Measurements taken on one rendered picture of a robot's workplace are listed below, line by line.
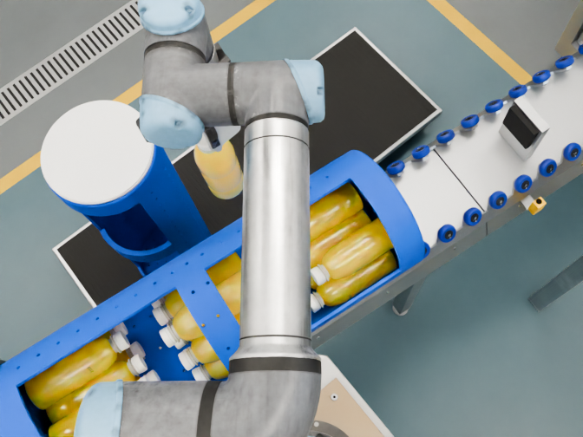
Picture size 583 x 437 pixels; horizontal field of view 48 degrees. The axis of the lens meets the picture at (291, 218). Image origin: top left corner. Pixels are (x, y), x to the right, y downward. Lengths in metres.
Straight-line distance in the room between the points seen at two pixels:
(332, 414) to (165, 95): 0.73
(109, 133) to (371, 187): 0.69
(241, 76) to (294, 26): 2.26
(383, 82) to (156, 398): 2.15
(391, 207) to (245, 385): 0.72
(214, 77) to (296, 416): 0.38
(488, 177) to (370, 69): 1.15
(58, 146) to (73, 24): 1.62
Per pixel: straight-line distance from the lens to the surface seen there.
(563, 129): 1.79
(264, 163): 0.72
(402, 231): 1.31
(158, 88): 0.78
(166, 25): 0.81
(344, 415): 1.28
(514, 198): 1.68
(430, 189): 1.65
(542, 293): 2.46
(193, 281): 1.27
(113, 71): 3.05
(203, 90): 0.77
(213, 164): 1.14
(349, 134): 2.57
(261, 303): 0.67
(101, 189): 1.61
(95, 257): 2.54
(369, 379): 2.45
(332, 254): 1.36
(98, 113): 1.70
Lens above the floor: 2.43
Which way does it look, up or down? 70 degrees down
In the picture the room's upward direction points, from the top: 10 degrees counter-clockwise
